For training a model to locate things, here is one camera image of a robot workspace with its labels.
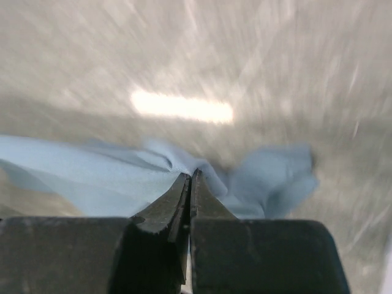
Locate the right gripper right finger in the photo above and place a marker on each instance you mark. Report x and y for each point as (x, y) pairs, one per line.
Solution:
(203, 204)

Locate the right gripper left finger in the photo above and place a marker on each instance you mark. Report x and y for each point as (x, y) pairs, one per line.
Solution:
(165, 224)

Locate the grey-blue t shirt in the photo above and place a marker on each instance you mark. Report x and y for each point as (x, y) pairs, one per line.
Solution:
(101, 179)

